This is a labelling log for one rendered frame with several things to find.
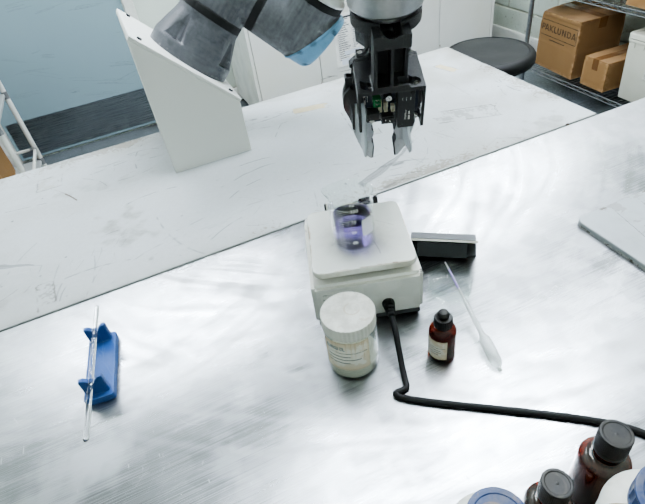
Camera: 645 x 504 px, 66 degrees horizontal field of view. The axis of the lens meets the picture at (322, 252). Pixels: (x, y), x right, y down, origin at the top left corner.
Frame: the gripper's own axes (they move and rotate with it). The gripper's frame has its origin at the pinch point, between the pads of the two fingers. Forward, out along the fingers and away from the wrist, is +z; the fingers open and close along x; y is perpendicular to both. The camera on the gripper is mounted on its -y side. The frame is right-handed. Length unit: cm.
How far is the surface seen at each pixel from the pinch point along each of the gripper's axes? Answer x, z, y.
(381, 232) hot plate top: -1.9, 1.8, 13.3
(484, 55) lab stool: 53, 69, -114
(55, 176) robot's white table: -63, 21, -24
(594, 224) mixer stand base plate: 27.6, 10.4, 9.4
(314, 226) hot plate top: -9.9, 2.6, 10.7
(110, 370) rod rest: -35.6, 7.4, 25.2
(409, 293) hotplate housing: 0.5, 5.1, 20.2
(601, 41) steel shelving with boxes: 142, 121, -188
